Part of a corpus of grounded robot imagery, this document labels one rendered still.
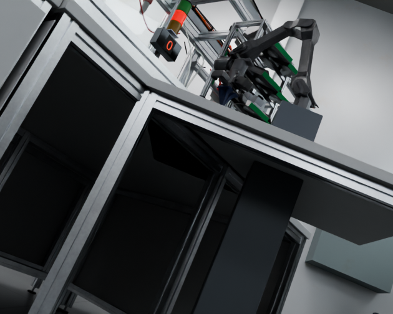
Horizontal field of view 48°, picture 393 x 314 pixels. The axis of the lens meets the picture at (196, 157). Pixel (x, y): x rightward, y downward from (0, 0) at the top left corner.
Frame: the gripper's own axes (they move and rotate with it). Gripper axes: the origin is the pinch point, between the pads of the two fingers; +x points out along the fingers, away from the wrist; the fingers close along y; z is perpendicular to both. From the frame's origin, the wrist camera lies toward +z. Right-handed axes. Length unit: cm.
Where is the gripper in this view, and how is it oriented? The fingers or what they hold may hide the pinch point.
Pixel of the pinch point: (224, 98)
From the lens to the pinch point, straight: 166.2
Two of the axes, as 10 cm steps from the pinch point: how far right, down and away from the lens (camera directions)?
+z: 7.4, 1.3, -6.6
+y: 5.3, 4.8, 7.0
